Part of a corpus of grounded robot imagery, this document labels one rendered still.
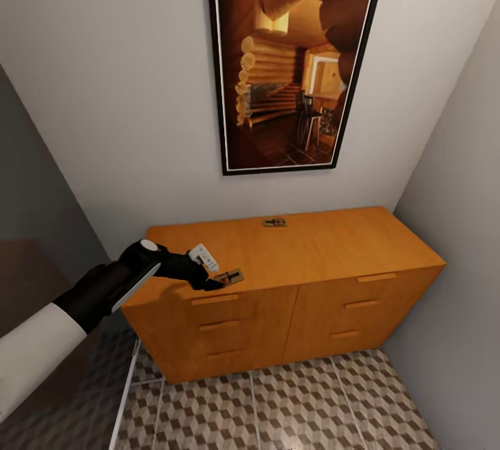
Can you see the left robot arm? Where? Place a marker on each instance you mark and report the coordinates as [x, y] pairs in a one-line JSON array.
[[30, 352]]

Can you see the picture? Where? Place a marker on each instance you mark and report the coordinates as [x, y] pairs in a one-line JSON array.
[[286, 73]]

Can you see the cabinet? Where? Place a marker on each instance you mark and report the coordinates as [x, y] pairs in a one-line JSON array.
[[328, 283]]

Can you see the door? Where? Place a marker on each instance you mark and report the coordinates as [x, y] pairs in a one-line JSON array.
[[46, 245]]

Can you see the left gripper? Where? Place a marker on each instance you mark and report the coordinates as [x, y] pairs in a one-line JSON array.
[[196, 274]]

